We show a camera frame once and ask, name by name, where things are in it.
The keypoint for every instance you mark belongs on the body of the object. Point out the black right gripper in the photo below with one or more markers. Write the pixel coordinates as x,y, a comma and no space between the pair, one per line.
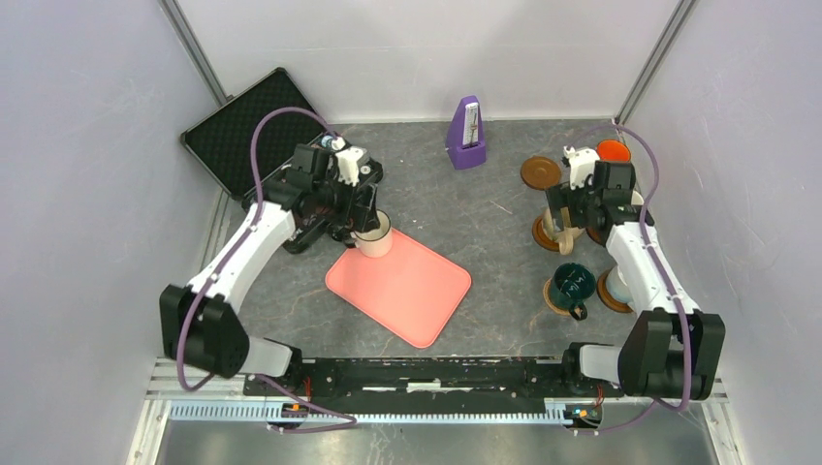
564,196

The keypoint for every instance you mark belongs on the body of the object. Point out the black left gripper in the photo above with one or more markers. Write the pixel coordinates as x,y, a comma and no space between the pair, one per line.
354,217

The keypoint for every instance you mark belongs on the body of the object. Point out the beige mug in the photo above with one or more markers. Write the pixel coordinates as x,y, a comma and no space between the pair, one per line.
559,229

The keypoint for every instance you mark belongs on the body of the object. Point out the white ribbed black-rimmed mug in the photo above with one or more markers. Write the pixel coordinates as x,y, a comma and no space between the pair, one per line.
378,242

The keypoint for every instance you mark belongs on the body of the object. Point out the brown wooden coaster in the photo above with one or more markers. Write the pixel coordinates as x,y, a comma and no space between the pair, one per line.
540,173
608,300
596,236
542,241

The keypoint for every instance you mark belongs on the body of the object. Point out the dark green mug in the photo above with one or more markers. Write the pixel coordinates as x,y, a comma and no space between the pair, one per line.
580,282

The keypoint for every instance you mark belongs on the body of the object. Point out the woven rattan coaster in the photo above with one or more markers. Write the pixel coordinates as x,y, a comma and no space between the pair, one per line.
558,298

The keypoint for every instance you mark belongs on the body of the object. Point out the orange mug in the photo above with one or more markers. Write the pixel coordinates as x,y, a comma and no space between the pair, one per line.
613,150

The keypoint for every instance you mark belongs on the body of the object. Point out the white mug blue handle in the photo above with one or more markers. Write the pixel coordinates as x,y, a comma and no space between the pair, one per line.
637,199

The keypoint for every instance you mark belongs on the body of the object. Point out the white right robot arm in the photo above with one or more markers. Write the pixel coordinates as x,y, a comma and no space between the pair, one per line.
674,347

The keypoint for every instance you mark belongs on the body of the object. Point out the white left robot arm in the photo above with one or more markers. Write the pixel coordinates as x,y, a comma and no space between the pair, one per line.
199,321

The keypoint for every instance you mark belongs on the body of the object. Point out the pink plastic tray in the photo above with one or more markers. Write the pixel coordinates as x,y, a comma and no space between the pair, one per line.
412,291

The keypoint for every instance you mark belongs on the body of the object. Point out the purple metronome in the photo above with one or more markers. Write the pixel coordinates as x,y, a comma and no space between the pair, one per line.
465,141

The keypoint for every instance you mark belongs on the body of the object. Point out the black poker chip case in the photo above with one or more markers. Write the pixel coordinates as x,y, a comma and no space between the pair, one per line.
252,139

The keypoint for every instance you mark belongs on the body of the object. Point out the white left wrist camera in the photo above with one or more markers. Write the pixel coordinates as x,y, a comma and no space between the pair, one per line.
348,161

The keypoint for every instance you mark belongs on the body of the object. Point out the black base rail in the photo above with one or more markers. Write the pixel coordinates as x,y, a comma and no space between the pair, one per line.
440,385

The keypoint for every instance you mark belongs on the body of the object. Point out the aluminium frame rail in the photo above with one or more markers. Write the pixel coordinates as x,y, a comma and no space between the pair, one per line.
248,397

